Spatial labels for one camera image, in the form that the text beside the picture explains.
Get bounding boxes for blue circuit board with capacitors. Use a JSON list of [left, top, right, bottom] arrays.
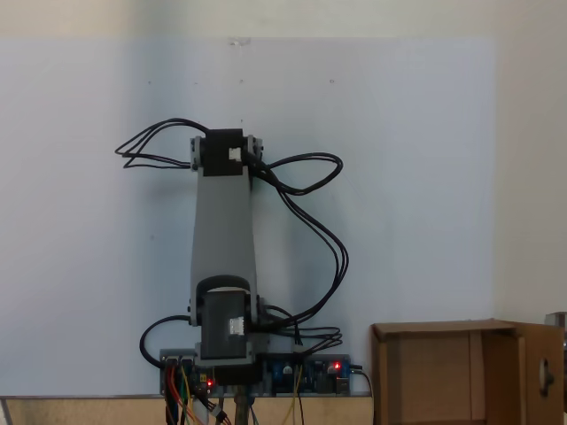
[[260, 353, 353, 395]]

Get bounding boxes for grey board mounting plate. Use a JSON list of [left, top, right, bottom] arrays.
[[159, 348, 354, 397]]

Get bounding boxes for white paper sheet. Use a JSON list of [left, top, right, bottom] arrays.
[[0, 37, 496, 398]]

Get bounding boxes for brown cardboard box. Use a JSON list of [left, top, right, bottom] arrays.
[[370, 318, 566, 425]]

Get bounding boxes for black servo cable bundle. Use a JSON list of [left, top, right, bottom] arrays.
[[252, 152, 351, 356], [114, 117, 209, 170]]

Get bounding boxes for circuit board with jumper wires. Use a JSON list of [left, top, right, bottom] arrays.
[[159, 349, 218, 395]]

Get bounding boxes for black plug cable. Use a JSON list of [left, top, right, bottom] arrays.
[[352, 365, 376, 399]]

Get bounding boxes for thin yellow wire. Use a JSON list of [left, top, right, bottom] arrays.
[[286, 367, 305, 425]]

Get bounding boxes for thick black cable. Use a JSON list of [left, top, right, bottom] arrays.
[[139, 313, 196, 368]]

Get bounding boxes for yellow jumper wire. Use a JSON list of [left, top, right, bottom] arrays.
[[181, 367, 192, 413]]

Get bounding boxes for orange jumper wire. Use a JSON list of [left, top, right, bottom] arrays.
[[164, 365, 197, 424]]

